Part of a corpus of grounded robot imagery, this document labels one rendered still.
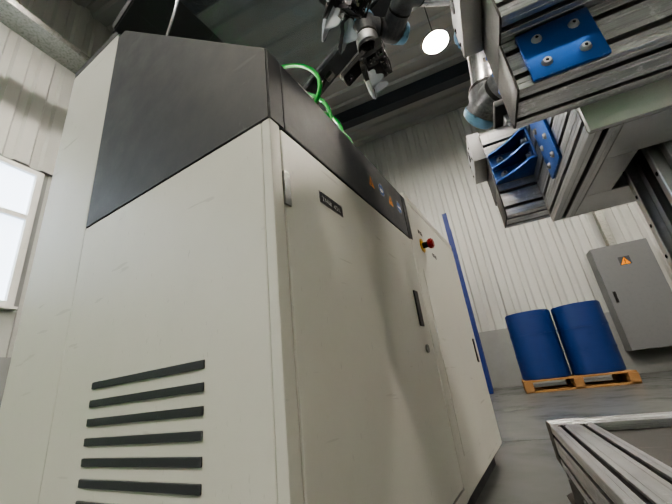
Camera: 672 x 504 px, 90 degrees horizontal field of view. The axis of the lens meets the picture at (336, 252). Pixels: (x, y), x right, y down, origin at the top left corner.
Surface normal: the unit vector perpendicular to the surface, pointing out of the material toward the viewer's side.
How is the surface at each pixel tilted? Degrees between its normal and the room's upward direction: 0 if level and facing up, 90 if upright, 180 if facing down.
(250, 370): 90
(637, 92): 90
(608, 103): 90
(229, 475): 90
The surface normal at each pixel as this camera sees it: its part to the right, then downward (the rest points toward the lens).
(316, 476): 0.85, -0.28
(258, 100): -0.52, -0.26
